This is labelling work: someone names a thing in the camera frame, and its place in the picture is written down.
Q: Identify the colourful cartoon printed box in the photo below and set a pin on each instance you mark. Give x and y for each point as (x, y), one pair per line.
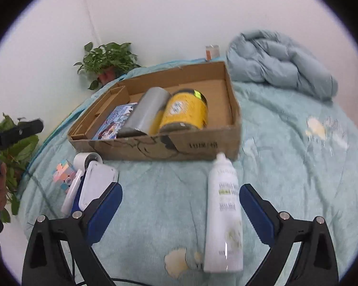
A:
(116, 122)

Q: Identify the orange drink can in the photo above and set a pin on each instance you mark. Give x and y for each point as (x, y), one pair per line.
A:
(211, 54)

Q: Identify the large-leaf green plant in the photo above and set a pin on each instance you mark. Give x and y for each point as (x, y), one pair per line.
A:
(15, 152)

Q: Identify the white spray bottle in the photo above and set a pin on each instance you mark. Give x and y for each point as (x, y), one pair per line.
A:
(223, 214)

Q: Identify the small-leaf plant in red pot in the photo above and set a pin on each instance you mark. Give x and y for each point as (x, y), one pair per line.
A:
(107, 56)

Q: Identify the teal printed blanket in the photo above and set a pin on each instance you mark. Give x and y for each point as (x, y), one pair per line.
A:
(167, 208)

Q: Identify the light blue duvet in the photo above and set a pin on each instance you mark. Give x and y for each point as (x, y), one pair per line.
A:
(271, 59)

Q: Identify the pastel puzzle cube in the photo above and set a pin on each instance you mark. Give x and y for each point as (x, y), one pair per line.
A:
(64, 174)

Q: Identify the yellow label jar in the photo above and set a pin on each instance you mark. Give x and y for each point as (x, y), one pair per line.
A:
(185, 110)

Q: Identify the silver metal can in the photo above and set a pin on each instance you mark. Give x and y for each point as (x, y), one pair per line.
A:
(146, 110)

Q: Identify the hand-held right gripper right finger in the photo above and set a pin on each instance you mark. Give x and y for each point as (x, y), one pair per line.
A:
(258, 214)

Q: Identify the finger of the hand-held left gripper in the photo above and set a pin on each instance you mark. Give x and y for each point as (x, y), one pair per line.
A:
(18, 134)

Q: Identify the brown cardboard box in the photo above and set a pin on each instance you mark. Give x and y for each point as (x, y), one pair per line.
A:
(197, 146)

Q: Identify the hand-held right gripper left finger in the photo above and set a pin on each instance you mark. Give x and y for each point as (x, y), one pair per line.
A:
(104, 214)

